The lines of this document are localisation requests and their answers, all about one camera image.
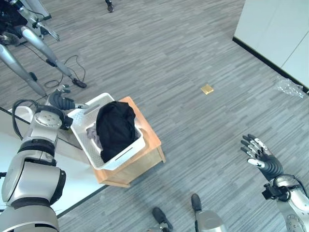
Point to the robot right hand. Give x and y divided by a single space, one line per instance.
270 162

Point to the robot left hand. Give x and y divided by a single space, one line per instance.
60 100

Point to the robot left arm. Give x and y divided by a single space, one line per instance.
31 178

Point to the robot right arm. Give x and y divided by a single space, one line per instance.
293 205

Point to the white plastic laundry basket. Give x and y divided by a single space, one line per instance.
83 135

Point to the grey cloth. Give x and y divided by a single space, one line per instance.
93 135

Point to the silver humanoid robot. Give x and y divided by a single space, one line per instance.
36 42

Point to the black garment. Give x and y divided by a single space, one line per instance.
116 128

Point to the clear crumpled plastic wrap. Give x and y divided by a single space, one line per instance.
288 88

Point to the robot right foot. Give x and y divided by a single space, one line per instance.
196 202

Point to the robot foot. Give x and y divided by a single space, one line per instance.
196 202
161 218

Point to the brass floor socket plate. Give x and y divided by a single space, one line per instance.
207 89

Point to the wooden box table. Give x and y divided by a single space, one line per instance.
135 169

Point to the dark shoe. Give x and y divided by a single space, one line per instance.
110 6

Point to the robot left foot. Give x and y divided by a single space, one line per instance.
161 218

